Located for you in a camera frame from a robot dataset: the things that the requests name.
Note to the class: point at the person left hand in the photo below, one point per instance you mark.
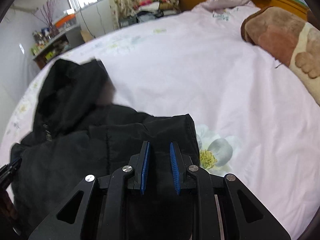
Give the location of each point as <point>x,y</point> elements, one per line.
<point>8,212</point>

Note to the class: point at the brown bear print blanket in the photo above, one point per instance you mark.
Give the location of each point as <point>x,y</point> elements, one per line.
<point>290,40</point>

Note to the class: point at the pile of clothes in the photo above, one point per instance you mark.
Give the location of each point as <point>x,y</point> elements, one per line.
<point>147,10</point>

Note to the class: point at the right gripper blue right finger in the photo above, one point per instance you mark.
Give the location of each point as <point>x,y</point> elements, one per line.
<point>180,165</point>

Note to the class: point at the pink floral bed sheet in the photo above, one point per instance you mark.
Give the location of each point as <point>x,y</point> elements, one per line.
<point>257,130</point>

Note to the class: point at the wooden headboard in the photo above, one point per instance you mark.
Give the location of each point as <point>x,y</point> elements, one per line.
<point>293,6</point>

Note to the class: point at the orange lidded storage box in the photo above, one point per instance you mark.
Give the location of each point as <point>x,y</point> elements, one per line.
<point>65,21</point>

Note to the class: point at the wooden shelf unit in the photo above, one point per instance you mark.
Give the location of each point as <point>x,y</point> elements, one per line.
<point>66,40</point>

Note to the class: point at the pink blossom branches vase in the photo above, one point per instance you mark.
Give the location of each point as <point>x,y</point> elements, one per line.
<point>45,15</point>

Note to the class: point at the black puffer jacket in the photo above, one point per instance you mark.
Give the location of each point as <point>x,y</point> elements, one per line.
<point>78,131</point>

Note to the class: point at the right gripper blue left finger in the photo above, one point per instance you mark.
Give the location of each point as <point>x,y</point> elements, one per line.
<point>140,164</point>

